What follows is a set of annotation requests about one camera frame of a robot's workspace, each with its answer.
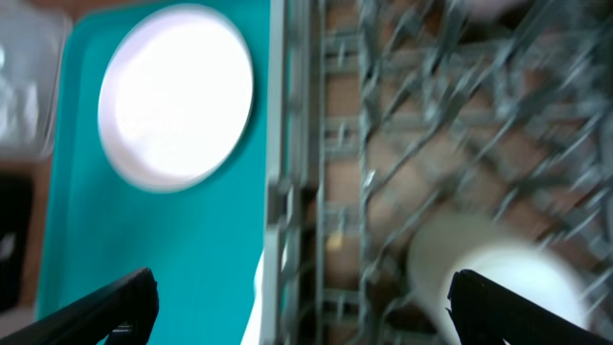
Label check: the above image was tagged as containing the small white cup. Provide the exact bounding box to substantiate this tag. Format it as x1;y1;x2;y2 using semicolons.
406;212;591;344

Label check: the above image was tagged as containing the clear plastic waste bin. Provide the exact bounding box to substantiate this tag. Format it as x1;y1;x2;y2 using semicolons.
1;0;73;162

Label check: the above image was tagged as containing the white plastic fork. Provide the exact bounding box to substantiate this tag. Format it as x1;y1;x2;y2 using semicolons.
240;253;264;345

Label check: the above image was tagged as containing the large pink plate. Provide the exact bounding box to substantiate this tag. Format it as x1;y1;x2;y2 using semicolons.
97;4;254;193

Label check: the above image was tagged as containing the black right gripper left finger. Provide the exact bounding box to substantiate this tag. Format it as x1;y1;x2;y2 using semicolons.
1;268;159;345

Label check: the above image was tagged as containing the teal serving tray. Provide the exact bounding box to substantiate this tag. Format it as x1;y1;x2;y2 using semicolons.
36;1;270;344

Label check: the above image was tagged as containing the black tray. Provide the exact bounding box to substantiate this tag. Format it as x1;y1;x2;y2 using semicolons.
1;172;34;312

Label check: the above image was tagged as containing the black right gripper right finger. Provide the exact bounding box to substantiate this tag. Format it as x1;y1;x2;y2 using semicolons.
447;269;612;345

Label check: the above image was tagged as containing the grey dishwasher rack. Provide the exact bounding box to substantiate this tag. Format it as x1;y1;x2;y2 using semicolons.
260;1;612;344

